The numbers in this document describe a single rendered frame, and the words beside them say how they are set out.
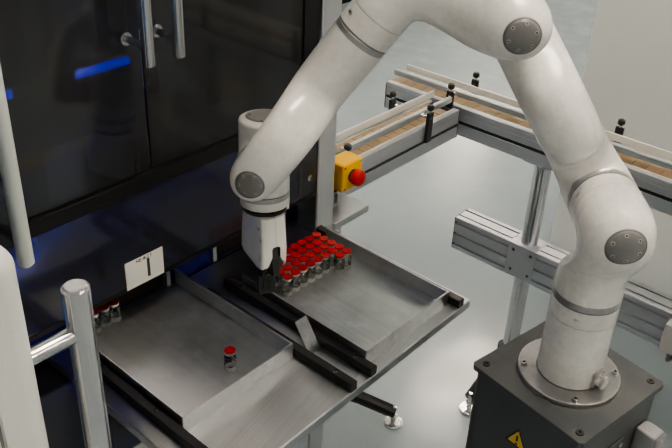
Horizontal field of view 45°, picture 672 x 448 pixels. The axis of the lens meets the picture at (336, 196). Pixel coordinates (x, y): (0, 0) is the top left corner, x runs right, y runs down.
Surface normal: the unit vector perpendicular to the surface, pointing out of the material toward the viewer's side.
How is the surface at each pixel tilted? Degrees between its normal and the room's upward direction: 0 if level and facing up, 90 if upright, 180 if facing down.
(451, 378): 0
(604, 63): 90
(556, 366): 90
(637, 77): 90
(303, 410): 0
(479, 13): 73
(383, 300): 0
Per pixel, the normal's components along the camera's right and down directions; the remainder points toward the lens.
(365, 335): 0.04, -0.87
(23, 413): 0.74, 0.36
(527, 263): -0.66, 0.35
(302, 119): 0.38, -0.20
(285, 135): 0.18, 0.00
